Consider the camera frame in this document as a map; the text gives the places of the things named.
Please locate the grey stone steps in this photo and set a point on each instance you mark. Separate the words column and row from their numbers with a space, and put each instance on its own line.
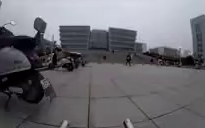
column 113, row 56

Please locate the grey banded building complex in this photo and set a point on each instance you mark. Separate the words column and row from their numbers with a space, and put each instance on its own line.
column 75, row 36

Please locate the tall pale building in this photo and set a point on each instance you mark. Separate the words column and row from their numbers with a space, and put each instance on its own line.
column 203, row 36

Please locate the low pale building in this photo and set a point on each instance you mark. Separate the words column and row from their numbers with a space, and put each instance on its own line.
column 165, row 51

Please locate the person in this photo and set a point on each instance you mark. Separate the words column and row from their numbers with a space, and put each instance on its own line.
column 128, row 59

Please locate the robot's own part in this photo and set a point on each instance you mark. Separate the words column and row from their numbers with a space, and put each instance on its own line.
column 128, row 123
column 64, row 124

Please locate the black scooter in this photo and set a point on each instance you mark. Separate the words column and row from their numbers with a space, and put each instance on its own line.
column 16, row 66

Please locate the grey paved plaza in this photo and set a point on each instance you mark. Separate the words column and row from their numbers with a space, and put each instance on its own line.
column 123, row 86

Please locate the row of parked scooters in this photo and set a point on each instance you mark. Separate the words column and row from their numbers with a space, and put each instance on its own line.
column 68, row 60

